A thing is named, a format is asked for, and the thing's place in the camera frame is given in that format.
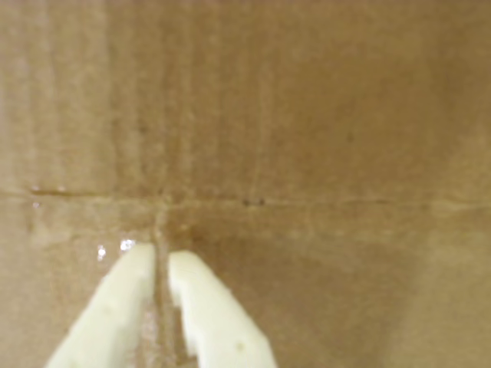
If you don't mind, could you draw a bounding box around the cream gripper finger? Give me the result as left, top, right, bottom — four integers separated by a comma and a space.
44, 243, 157, 368
167, 251, 276, 368

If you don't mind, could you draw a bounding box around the brown cardboard sheet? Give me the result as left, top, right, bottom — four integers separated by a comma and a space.
0, 0, 491, 368

